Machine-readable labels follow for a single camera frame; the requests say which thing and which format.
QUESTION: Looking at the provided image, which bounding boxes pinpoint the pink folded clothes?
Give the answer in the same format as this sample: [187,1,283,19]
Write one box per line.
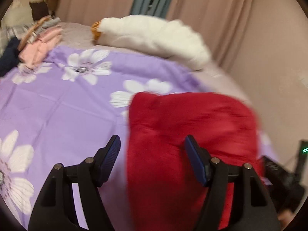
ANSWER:
[18,26,64,69]

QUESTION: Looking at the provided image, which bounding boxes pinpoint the purple floral bed sheet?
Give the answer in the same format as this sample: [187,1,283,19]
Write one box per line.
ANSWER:
[0,46,277,231]

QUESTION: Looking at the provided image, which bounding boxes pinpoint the pink curtain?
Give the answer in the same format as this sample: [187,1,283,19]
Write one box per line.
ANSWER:
[55,0,139,26]
[166,0,255,70]

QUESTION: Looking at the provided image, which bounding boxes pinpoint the beige pillow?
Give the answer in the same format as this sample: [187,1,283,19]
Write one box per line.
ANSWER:
[2,0,34,27]

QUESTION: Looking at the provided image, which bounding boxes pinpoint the red down jacket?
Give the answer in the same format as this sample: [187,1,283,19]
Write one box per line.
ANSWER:
[126,91,265,231]

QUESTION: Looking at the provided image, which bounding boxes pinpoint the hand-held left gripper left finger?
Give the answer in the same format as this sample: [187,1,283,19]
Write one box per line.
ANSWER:
[28,135,121,231]

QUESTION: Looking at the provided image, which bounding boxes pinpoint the white plush goose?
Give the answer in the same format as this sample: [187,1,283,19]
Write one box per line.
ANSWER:
[91,15,212,70]

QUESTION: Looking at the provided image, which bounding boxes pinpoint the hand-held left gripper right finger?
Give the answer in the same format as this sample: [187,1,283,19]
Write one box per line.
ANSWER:
[184,135,281,231]

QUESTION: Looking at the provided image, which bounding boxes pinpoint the dark brown pillow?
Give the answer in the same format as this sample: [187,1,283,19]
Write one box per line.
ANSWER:
[29,1,57,21]

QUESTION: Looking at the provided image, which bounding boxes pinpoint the tan clothes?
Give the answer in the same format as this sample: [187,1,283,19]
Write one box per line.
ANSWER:
[18,16,52,50]

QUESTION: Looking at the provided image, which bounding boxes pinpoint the navy garment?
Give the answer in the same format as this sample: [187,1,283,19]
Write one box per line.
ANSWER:
[0,37,21,76]

